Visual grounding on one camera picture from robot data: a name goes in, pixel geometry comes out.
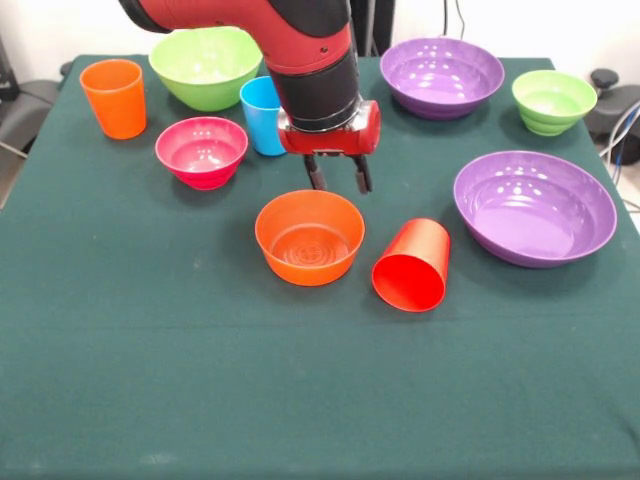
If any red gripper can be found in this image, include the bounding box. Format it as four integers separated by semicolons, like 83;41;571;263
277;99;382;194

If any orange bowl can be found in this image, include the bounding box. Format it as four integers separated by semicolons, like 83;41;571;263
254;189;367;288

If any red cup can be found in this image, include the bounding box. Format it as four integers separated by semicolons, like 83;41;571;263
371;217;452;314

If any blue cup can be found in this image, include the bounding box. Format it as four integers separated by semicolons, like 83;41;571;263
239;75;289;157

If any pink bowl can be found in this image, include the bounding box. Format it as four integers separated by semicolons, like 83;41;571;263
154;116;250;192

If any purple bowl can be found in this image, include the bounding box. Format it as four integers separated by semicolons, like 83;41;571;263
379;37;506;121
453;150;619;269

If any large green bowl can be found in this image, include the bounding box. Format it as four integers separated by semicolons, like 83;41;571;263
148;25;265;113

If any dark green tablecloth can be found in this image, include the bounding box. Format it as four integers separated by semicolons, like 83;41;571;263
0;53;640;480

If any small green bowl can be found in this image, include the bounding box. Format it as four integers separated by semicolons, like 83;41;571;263
511;69;599;137

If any orange cup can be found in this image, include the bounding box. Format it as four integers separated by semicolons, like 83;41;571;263
79;58;148;141

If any black chair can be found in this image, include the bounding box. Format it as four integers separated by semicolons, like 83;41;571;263
588;68;640;166
0;34;74;157

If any black cable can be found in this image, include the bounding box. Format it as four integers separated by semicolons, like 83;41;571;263
442;0;469;41

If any white cable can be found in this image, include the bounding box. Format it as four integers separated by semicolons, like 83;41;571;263
598;112;640;159

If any blue cable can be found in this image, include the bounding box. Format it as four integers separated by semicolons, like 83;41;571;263
610;99;640;169

